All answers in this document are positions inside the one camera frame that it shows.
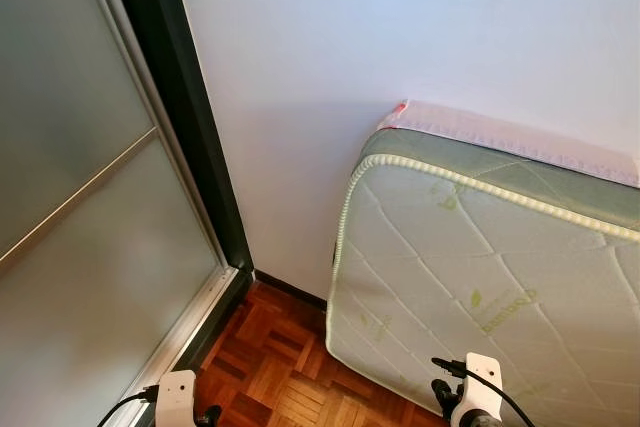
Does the white quilted mattress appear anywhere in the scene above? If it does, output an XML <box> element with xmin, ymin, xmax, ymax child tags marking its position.
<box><xmin>325</xmin><ymin>127</ymin><xmax>640</xmax><ymax>427</ymax></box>

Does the dark wooden skirting board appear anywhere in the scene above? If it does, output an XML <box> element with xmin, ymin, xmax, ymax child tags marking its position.
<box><xmin>252</xmin><ymin>269</ymin><xmax>329</xmax><ymax>308</ymax></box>

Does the frosted glass sliding door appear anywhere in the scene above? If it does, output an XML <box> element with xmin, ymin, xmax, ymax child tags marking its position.
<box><xmin>0</xmin><ymin>0</ymin><xmax>239</xmax><ymax>427</ymax></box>

